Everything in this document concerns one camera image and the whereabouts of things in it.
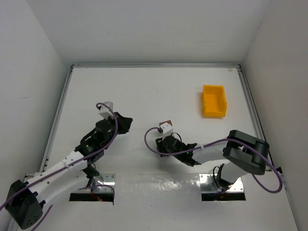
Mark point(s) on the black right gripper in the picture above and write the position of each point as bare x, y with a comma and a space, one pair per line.
161, 143

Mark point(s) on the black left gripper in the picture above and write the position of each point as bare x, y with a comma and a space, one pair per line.
122, 122

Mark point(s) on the brown rectangular wooden block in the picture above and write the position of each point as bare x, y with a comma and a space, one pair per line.
168, 122

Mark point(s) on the yellow plastic bin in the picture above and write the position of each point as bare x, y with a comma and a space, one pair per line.
214, 103

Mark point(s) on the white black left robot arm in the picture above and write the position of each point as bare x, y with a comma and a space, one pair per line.
29, 202

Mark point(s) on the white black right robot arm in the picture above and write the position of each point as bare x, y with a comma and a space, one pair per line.
245, 154

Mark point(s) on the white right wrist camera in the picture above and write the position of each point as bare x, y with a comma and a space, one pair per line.
167, 129

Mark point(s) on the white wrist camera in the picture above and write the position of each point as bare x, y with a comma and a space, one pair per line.
105, 109
167, 129

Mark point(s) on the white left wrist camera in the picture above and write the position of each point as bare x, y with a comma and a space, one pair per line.
105, 109

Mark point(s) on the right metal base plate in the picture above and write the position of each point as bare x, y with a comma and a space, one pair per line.
208, 185

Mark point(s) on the metal base plate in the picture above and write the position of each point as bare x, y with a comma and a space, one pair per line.
106, 180
208, 185

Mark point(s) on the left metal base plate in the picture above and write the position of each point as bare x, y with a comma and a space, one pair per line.
106, 180

